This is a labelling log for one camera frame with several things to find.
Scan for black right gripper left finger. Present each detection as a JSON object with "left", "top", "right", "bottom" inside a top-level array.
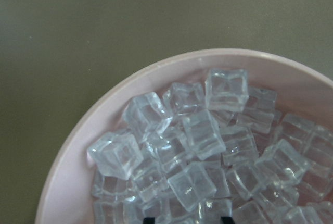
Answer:
[{"left": 143, "top": 217, "right": 155, "bottom": 224}]

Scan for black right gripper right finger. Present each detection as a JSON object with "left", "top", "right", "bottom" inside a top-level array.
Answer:
[{"left": 221, "top": 216, "right": 233, "bottom": 224}]

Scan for pink bowl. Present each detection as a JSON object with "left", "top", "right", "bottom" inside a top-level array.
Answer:
[{"left": 35, "top": 48, "right": 332, "bottom": 223}]

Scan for clear ice cubes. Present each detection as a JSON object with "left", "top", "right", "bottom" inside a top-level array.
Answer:
[{"left": 87, "top": 69, "right": 332, "bottom": 223}]

